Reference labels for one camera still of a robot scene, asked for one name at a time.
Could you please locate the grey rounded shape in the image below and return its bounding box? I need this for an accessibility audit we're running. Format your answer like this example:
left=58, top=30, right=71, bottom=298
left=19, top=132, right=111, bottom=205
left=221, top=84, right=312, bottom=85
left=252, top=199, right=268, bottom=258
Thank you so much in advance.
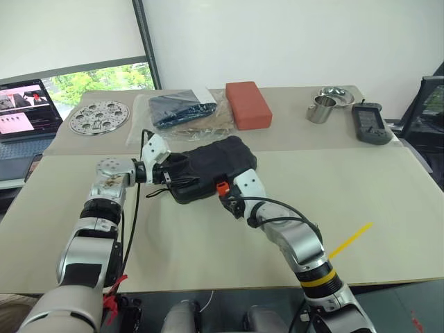
left=246, top=305, right=291, bottom=333
left=162, top=299, right=206, bottom=333

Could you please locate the dark grey window frame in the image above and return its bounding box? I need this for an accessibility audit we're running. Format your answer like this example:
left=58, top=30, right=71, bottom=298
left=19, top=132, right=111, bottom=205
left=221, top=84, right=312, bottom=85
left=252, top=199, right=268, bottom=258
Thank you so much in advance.
left=131, top=0, right=164, bottom=92

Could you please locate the black tool case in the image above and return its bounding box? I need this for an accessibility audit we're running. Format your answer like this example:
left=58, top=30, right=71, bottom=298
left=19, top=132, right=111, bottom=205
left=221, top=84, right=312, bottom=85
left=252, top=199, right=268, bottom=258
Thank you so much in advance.
left=166, top=135, right=259, bottom=206

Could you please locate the white roller blind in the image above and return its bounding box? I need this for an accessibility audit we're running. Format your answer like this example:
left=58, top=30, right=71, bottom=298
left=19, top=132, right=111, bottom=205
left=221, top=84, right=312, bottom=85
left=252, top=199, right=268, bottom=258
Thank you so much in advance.
left=0, top=0, right=148, bottom=81

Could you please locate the grey handheld controller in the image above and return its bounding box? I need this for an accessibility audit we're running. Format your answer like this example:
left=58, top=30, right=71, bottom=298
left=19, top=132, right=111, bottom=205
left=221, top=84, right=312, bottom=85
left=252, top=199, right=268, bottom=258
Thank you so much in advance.
left=350, top=99, right=395, bottom=144

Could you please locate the round perforated metal plate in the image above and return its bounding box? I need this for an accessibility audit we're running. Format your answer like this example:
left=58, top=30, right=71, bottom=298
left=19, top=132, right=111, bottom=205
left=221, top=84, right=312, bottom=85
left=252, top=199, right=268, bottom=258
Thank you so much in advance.
left=67, top=100, right=131, bottom=137

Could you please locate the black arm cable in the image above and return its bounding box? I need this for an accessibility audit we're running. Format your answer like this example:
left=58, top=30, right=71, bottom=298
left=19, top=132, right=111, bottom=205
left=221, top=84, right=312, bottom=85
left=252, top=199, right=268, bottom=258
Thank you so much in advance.
left=117, top=128, right=155, bottom=279
left=239, top=196, right=322, bottom=241

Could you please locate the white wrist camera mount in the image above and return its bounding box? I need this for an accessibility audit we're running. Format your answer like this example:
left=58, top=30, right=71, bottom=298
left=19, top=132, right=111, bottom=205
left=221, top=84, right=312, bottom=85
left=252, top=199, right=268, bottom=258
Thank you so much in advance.
left=139, top=133, right=172, bottom=183
left=234, top=169, right=268, bottom=220

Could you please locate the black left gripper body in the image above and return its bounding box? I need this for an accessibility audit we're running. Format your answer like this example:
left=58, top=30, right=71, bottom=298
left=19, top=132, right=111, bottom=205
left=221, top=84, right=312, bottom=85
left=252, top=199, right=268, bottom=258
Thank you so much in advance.
left=150, top=160, right=175, bottom=187

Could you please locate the bagged dark blue cloth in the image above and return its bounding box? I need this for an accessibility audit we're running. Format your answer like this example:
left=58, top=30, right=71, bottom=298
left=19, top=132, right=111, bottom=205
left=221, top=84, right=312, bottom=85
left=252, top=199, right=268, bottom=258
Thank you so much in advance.
left=125, top=88, right=219, bottom=147

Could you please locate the stainless steel cup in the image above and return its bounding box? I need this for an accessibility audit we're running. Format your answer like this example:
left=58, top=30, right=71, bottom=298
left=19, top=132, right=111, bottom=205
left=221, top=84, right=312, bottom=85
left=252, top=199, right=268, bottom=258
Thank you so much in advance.
left=305, top=94, right=339, bottom=124

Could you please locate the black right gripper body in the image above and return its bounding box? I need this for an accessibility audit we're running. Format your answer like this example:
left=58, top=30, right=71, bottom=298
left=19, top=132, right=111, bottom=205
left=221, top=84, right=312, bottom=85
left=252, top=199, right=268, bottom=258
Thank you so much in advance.
left=219, top=193, right=246, bottom=220

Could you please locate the red cable tie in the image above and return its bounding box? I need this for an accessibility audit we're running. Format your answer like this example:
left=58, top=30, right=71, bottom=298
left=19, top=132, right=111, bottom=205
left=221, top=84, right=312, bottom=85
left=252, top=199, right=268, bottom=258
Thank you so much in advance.
left=103, top=273, right=129, bottom=325

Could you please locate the bagged tan material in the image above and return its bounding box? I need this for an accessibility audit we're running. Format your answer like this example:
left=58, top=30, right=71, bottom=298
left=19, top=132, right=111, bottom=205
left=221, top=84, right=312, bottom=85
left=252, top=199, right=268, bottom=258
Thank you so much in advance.
left=162, top=88, right=237, bottom=142

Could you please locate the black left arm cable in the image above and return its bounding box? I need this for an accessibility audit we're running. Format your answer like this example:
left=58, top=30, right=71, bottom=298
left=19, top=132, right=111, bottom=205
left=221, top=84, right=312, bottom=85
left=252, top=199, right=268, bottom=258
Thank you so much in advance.
left=117, top=128, right=155, bottom=279

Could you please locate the beige rounded object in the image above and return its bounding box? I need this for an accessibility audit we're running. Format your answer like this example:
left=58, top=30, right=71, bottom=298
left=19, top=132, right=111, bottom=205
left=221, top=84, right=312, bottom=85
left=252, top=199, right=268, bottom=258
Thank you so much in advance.
left=0, top=293, right=40, bottom=333

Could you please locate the open laptop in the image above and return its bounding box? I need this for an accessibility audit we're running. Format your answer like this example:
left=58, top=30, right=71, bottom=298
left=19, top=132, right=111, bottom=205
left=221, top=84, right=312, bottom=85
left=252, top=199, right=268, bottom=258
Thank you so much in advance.
left=0, top=78, right=65, bottom=182

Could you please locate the red rectangular block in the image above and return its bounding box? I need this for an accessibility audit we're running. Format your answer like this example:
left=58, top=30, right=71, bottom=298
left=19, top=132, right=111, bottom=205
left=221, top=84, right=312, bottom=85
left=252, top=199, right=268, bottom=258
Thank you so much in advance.
left=224, top=80, right=273, bottom=132

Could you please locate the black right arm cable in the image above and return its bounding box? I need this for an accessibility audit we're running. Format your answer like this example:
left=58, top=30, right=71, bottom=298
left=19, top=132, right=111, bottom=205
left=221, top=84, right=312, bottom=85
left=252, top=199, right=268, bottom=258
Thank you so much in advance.
left=239, top=196, right=322, bottom=241

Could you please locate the black mesh chair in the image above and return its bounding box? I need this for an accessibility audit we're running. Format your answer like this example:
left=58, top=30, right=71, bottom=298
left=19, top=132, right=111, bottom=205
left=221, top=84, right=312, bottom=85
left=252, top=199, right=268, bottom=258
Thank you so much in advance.
left=391, top=74, right=444, bottom=175

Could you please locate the thin white wire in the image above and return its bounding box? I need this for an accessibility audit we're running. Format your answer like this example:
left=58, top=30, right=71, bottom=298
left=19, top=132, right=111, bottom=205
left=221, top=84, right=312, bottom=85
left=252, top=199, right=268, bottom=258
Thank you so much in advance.
left=202, top=290, right=215, bottom=315

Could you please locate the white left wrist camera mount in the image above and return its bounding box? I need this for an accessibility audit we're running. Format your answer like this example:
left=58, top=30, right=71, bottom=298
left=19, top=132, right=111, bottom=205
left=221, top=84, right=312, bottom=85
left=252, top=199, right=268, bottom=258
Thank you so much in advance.
left=139, top=133, right=172, bottom=183

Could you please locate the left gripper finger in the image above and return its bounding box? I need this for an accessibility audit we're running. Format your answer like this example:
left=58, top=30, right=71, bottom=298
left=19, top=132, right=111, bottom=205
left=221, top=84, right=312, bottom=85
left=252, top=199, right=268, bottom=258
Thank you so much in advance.
left=167, top=177, right=202, bottom=189
left=166, top=153, right=191, bottom=167

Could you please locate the stainless steel bowl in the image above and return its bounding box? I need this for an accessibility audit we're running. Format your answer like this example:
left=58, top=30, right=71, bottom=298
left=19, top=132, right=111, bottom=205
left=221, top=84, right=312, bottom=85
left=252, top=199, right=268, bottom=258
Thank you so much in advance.
left=316, top=86, right=356, bottom=110

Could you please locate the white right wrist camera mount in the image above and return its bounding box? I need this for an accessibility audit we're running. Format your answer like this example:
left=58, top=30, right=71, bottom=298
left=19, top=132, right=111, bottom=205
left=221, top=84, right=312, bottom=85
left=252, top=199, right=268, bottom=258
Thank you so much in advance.
left=234, top=169, right=268, bottom=220

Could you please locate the black block under table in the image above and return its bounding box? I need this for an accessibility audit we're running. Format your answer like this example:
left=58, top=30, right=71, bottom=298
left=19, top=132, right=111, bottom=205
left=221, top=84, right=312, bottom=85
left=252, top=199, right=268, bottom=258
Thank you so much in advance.
left=117, top=294, right=144, bottom=333

